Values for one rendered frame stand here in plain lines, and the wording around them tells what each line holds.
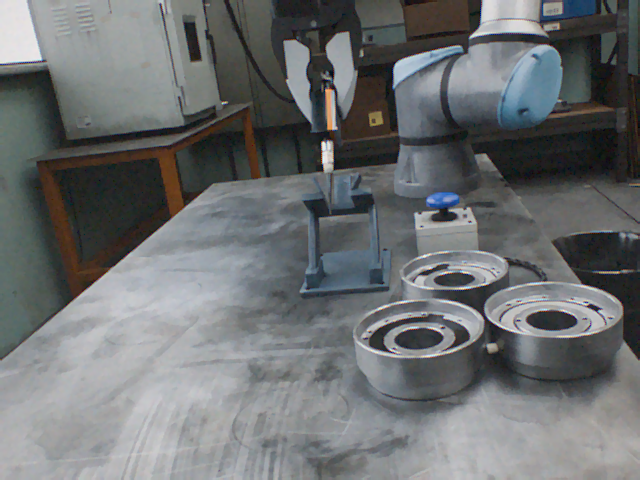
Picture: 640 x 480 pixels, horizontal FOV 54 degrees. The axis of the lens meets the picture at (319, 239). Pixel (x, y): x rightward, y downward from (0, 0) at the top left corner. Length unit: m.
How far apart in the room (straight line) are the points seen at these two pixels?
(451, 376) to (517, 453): 0.08
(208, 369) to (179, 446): 0.11
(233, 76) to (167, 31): 1.72
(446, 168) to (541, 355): 0.59
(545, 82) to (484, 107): 0.09
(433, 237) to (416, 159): 0.33
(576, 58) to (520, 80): 3.75
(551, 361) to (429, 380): 0.09
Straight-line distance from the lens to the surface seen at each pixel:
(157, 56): 2.76
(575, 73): 4.70
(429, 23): 3.99
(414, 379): 0.48
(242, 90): 4.43
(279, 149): 4.67
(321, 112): 0.67
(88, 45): 2.88
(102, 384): 0.62
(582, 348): 0.50
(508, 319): 0.55
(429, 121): 1.04
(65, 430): 0.56
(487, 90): 0.97
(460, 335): 0.52
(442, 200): 0.75
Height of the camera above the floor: 1.07
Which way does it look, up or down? 17 degrees down
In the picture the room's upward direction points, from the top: 8 degrees counter-clockwise
